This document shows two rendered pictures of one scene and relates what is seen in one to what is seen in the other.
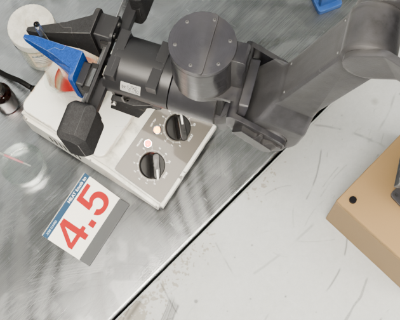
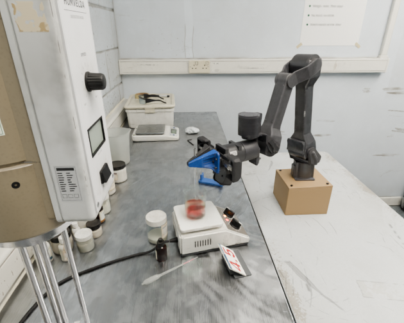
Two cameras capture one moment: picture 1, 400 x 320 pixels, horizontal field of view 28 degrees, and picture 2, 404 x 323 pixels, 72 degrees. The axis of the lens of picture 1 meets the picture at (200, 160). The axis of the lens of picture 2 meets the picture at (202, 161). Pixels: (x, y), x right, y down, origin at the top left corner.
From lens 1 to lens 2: 0.77 m
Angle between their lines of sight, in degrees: 57
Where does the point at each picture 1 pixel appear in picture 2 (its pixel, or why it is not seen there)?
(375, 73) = (294, 82)
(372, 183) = (289, 181)
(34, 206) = (210, 276)
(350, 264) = (304, 218)
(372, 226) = (303, 186)
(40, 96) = (183, 224)
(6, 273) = (229, 304)
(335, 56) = (283, 86)
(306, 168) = (265, 210)
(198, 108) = (254, 147)
